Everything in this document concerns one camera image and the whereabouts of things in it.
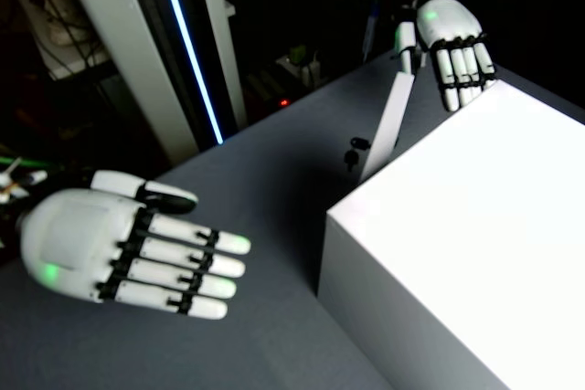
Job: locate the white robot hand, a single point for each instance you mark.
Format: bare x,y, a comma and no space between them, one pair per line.
73,239
448,20

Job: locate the white box flap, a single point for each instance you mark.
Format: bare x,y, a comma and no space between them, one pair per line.
388,125

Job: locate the small black object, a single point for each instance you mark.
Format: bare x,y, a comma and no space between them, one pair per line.
352,157

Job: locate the large white box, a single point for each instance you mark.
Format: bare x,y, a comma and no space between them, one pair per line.
457,225

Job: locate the white power strip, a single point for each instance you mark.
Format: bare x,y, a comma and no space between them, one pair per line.
301,66

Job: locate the grey table cloth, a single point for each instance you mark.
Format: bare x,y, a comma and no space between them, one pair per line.
228,353

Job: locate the white upright column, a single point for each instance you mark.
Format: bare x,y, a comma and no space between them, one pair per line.
119,43

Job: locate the blue light strip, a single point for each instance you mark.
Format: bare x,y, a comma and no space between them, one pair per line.
187,43

